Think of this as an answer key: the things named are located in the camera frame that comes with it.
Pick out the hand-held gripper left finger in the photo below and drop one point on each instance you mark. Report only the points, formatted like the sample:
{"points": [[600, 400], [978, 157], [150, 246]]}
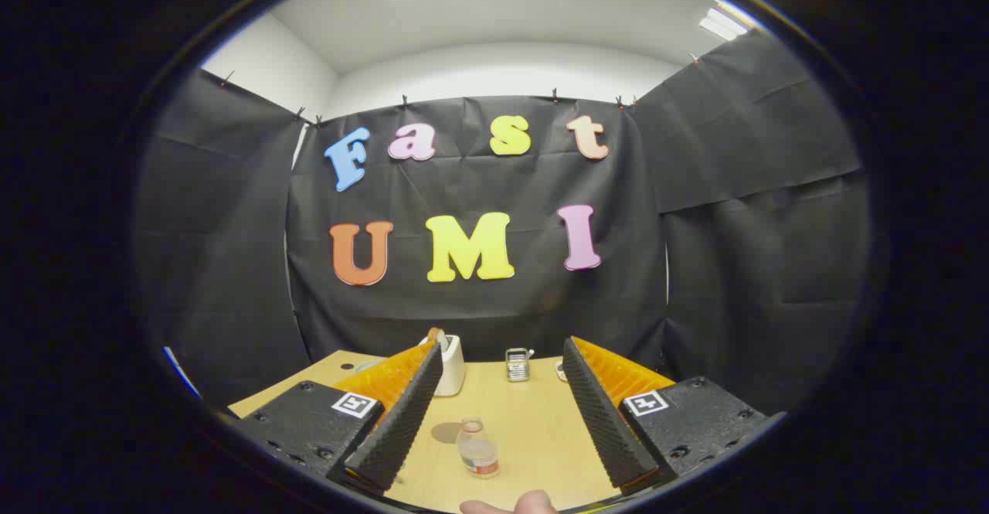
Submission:
{"points": [[402, 421]]}

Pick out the white toaster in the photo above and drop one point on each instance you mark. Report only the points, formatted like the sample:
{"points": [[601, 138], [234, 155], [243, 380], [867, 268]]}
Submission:
{"points": [[452, 371]]}

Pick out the black backdrop cloth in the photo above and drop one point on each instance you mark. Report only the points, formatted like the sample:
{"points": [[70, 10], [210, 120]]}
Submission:
{"points": [[232, 267]]}

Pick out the small ceiling light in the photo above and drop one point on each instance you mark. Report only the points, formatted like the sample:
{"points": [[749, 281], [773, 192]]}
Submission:
{"points": [[722, 25]]}

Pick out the wooden table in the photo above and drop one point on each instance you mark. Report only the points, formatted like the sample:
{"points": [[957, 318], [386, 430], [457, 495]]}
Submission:
{"points": [[533, 437]]}

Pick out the round brown coaster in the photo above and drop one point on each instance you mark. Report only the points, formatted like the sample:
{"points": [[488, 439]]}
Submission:
{"points": [[444, 434]]}

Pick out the brown toast slice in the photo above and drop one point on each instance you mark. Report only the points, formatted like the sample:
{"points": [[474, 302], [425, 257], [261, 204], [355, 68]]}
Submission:
{"points": [[435, 335]]}

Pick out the metal utensil holder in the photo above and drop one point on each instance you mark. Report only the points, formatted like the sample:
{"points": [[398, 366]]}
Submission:
{"points": [[518, 365]]}

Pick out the white divided dish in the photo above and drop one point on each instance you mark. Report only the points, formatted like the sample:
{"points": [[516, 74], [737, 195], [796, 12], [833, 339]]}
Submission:
{"points": [[560, 371]]}

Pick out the green plate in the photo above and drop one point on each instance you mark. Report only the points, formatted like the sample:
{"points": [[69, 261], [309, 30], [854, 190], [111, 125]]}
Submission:
{"points": [[369, 364]]}

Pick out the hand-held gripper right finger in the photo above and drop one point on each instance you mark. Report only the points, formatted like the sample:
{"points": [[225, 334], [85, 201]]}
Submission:
{"points": [[603, 421]]}

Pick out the clear plastic juice bottle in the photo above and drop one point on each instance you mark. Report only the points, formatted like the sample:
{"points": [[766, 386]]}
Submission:
{"points": [[479, 456]]}

